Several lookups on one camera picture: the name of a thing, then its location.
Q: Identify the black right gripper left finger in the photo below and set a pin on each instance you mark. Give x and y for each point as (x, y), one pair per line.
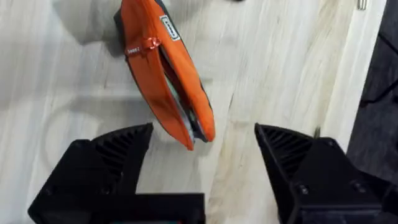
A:
(102, 168)

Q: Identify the orange soft zip bag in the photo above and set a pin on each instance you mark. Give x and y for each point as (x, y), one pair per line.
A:
(168, 77)

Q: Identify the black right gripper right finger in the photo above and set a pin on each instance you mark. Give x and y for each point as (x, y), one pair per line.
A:
(314, 174)

